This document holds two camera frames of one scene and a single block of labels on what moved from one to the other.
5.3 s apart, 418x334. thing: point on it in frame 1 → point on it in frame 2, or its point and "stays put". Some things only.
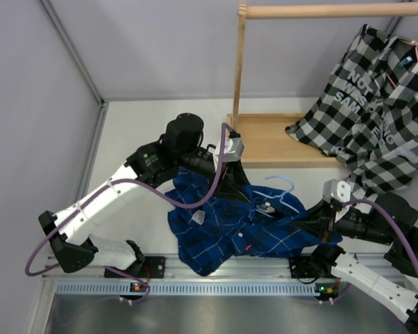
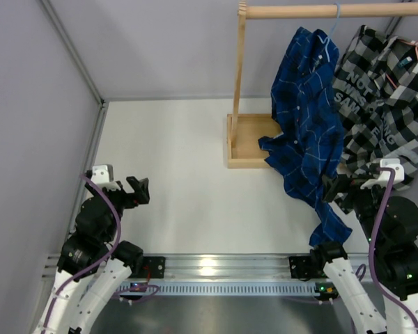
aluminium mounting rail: [170, 268] stays put
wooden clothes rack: [266, 140] stays put
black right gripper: [315, 222] → [342, 184]
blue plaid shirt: [224, 227] → [307, 113]
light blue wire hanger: [276, 196] → [326, 40]
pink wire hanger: [416, 44] stays put
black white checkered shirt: [375, 113] stays put
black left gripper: [233, 181] → [141, 195]
